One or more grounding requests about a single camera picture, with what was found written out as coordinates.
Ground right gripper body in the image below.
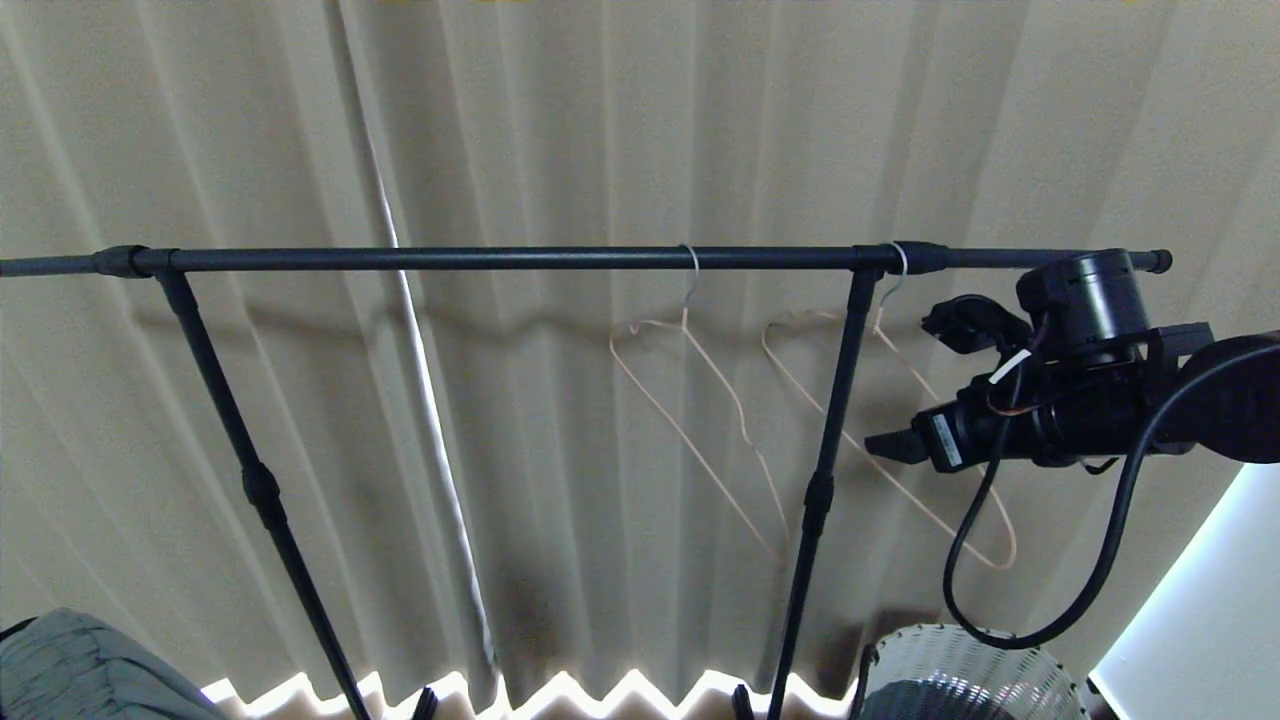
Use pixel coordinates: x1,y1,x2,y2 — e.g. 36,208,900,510
918,375,1151,473

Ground pink clothes hanger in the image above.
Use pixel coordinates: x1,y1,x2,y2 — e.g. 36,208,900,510
762,243,1019,571
608,243,791,561

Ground pale grey shorts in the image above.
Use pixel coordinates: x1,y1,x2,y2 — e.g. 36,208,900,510
0,608,226,720

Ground white laundry basket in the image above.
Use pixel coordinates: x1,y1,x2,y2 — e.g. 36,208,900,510
850,623,1093,720

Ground black clothes rack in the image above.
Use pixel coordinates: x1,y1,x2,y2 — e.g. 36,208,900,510
0,240,1173,720

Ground beige curtain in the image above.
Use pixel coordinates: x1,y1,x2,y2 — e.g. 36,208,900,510
0,0,1280,706

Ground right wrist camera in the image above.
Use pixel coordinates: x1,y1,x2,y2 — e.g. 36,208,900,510
920,293,1033,358

